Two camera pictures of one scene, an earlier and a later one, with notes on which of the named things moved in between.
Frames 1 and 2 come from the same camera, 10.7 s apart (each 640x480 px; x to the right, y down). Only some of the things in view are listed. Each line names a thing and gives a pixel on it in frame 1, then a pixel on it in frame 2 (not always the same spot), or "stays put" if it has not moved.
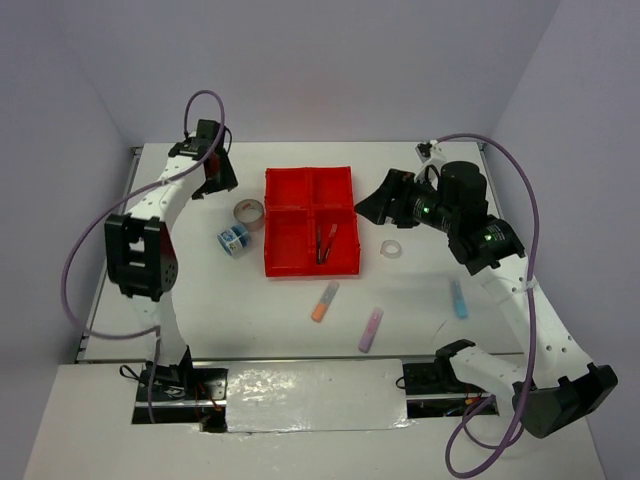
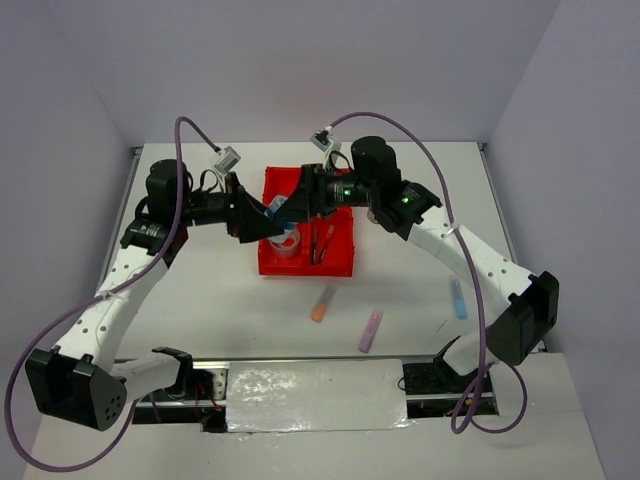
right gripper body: [419, 204] → [337, 190]
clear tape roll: [390, 248] → [290, 243]
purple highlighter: [370, 329] stays put
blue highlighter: [459, 299] stays put
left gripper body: [224, 180] → [217, 207]
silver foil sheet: [316, 395] stays put
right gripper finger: [383, 203] → [297, 207]
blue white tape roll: [233, 239] → [275, 203]
